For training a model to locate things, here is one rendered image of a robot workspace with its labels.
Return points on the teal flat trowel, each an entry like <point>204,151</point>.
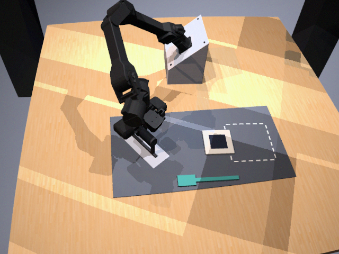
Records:
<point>191,180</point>

